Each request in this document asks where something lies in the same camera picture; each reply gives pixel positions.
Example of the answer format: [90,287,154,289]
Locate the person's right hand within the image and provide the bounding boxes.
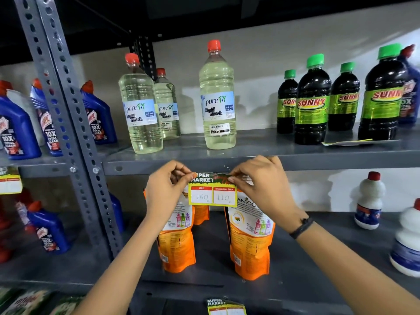
[227,155,309,234]

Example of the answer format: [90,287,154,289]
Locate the person's left hand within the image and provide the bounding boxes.
[144,160,198,229]

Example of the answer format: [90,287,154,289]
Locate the yellow bordered price tag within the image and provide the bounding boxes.
[321,138,401,147]
[0,166,23,195]
[206,298,247,315]
[188,172,239,207]

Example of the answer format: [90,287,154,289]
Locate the person's right forearm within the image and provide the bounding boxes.
[293,220,420,315]

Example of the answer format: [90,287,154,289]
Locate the person's left forearm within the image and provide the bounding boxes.
[70,222,172,315]

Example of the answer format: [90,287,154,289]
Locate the grey metal shelf rack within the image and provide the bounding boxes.
[34,0,420,315]
[0,0,114,292]

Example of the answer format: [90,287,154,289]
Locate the orange refill pouch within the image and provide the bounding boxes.
[193,205,210,226]
[157,193,197,273]
[224,192,276,281]

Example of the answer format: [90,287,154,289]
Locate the black wristband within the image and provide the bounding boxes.
[289,217,314,240]

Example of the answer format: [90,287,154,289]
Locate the blue toilet cleaner bottle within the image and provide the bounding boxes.
[108,192,125,234]
[80,80,118,145]
[0,80,42,160]
[397,44,420,124]
[30,79,63,157]
[27,201,71,254]

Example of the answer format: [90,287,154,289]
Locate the clear bleach bottle red cap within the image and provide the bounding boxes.
[118,53,163,154]
[199,40,237,150]
[153,68,181,140]

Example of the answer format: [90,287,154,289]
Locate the dark cleaner bottle green cap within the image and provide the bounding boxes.
[276,69,298,134]
[358,43,409,141]
[328,62,361,131]
[294,54,332,145]

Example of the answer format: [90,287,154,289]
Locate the white bottle red cap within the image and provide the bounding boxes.
[354,171,386,230]
[389,198,420,278]

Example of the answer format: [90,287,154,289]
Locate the red cleaner bottle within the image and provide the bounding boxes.
[0,188,35,263]

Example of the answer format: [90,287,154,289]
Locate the green printed packets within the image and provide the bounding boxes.
[0,287,86,315]

